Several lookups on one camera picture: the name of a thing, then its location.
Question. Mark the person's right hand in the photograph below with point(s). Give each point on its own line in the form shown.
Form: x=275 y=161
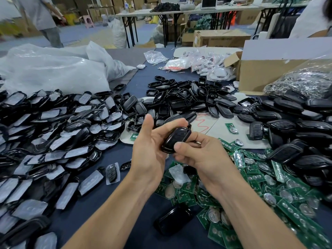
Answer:
x=210 y=163

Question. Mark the person's left hand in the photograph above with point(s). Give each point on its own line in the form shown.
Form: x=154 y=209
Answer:
x=148 y=158

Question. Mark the pile of black shell halves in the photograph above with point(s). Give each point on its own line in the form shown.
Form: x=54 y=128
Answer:
x=192 y=101

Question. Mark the lone glossy black shell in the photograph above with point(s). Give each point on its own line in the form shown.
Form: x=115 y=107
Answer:
x=173 y=220

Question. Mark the pile of green circuit boards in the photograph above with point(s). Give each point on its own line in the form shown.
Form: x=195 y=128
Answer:
x=280 y=197

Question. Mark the pile of assembled black fobs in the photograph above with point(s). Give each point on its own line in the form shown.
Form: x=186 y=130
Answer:
x=303 y=132

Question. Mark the pile of shells with pads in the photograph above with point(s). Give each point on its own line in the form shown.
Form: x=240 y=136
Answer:
x=49 y=142

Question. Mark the person's right forearm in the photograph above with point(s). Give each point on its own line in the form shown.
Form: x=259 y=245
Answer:
x=262 y=223

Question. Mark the person's left forearm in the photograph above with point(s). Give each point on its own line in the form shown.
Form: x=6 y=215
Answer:
x=109 y=220

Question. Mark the small black button strip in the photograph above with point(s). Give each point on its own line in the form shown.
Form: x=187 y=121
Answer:
x=125 y=166

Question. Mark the clear plastic film piece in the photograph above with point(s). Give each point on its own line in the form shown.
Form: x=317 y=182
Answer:
x=179 y=174

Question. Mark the small white object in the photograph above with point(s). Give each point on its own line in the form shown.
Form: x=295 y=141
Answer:
x=141 y=66

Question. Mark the heap of clear parts bags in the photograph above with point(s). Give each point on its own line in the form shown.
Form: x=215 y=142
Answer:
x=212 y=67

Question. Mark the clear bag with red label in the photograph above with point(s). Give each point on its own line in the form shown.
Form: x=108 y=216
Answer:
x=176 y=63

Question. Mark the small crumpled clear plastic bag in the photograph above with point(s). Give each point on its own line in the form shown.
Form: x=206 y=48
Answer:
x=155 y=57

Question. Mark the large open cardboard box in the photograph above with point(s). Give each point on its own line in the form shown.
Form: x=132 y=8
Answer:
x=272 y=74

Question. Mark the brown cardboard box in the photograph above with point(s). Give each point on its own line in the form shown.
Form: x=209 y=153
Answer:
x=222 y=38

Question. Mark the clear bag of metal parts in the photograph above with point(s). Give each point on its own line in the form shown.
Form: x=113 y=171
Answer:
x=308 y=83

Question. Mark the white sack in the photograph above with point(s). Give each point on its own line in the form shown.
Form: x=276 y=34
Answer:
x=119 y=33

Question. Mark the large white plastic bag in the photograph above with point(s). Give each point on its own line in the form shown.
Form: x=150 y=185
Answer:
x=54 y=69

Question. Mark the pink plastic stool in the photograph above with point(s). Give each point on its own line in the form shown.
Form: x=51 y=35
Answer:
x=86 y=21

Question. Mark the heap of black parts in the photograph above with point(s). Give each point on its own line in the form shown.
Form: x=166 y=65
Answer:
x=165 y=7

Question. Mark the long white table top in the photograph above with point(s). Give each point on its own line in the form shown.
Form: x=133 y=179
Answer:
x=238 y=9

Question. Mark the open laptop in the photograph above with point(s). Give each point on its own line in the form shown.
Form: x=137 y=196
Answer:
x=208 y=2

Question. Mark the black metal table frame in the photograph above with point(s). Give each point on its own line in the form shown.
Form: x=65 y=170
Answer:
x=130 y=28

